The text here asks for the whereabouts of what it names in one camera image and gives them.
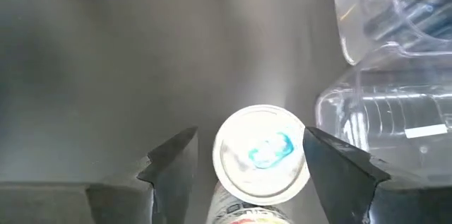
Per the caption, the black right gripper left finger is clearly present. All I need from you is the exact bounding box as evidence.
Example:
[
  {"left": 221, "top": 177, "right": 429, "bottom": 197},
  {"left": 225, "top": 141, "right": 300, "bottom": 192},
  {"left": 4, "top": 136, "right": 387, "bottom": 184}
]
[{"left": 85, "top": 126, "right": 200, "bottom": 224}]

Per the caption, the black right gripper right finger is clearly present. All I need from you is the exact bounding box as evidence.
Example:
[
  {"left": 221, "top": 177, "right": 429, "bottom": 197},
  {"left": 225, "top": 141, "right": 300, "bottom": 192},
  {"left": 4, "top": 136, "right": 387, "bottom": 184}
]
[{"left": 302, "top": 126, "right": 424, "bottom": 224}]

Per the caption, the blue silver energy drink can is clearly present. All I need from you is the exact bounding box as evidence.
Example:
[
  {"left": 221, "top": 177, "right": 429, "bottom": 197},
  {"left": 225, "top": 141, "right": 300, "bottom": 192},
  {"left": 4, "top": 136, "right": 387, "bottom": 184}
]
[{"left": 206, "top": 104, "right": 311, "bottom": 224}]

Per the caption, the clear plastic bin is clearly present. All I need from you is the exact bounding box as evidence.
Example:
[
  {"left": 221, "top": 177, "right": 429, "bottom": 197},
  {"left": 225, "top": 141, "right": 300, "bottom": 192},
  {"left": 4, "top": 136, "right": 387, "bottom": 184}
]
[
  {"left": 315, "top": 42, "right": 452, "bottom": 186},
  {"left": 331, "top": 0, "right": 452, "bottom": 66}
]

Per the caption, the black table mat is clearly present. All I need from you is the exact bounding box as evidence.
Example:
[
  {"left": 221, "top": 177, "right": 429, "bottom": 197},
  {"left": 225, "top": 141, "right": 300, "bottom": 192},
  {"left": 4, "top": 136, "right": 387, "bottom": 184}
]
[{"left": 0, "top": 0, "right": 356, "bottom": 224}]

